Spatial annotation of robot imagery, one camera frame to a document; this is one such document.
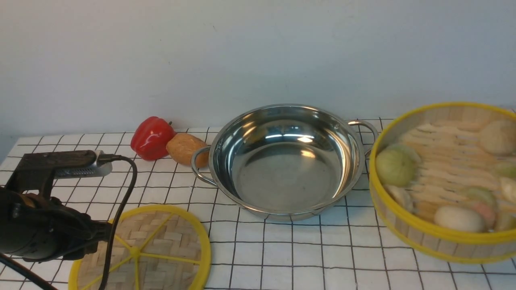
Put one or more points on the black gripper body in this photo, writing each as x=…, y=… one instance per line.
x=41, y=230

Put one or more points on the woven bamboo steamer lid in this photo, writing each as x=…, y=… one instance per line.
x=159, y=247

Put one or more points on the bamboo steamer basket yellow rim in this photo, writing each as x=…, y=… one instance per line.
x=446, y=137

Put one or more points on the red bell pepper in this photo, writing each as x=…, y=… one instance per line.
x=150, y=138

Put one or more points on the brown potato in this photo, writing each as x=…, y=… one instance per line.
x=182, y=147

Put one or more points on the green round bun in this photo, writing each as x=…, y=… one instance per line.
x=397, y=165

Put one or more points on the pale dumpling left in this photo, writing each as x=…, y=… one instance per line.
x=401, y=197

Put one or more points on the white round bun bottom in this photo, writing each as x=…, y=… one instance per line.
x=460, y=219

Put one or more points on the white round bun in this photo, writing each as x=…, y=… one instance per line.
x=498, y=138
x=460, y=219

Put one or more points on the pink green bun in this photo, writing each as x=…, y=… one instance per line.
x=483, y=201

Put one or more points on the white round bun top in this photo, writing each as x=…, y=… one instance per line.
x=498, y=138

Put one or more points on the white dumpling right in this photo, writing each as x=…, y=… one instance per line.
x=508, y=189

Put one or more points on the small green dumpling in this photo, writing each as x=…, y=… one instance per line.
x=506, y=170

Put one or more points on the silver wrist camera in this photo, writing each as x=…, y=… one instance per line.
x=37, y=171

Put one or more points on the stainless steel two-handled pot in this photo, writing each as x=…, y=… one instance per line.
x=284, y=162

